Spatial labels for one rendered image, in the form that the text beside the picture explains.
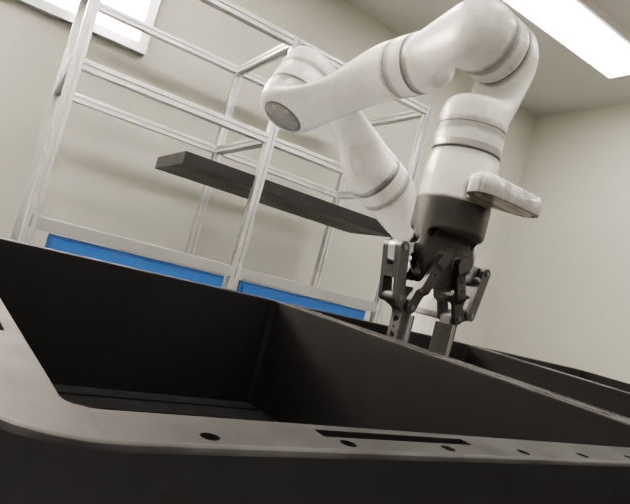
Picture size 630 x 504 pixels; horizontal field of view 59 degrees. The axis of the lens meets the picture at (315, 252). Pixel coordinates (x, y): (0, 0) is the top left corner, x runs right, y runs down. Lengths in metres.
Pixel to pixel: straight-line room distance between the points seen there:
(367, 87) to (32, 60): 2.64
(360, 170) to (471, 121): 0.35
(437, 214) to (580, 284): 3.85
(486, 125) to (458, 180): 0.06
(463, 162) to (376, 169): 0.34
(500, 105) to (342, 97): 0.22
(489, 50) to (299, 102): 0.28
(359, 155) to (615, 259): 3.53
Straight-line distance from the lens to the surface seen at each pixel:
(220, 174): 2.44
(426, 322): 1.00
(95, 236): 2.29
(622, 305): 4.20
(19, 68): 3.20
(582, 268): 4.40
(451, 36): 0.60
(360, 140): 0.87
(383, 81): 0.68
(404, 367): 0.40
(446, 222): 0.54
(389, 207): 0.91
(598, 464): 0.18
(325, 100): 0.74
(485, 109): 0.57
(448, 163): 0.56
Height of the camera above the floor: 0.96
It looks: 3 degrees up
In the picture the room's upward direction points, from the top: 15 degrees clockwise
